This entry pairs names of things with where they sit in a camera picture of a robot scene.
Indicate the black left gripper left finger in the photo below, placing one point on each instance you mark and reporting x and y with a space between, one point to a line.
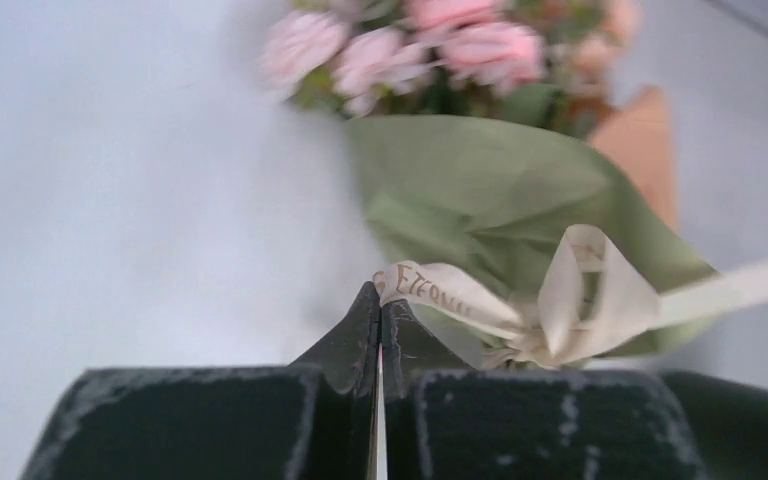
311 419

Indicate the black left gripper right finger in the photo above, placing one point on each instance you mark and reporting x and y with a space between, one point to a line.
447 420

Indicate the pink flower bouquet green wrap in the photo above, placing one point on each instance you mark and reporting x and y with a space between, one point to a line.
508 195

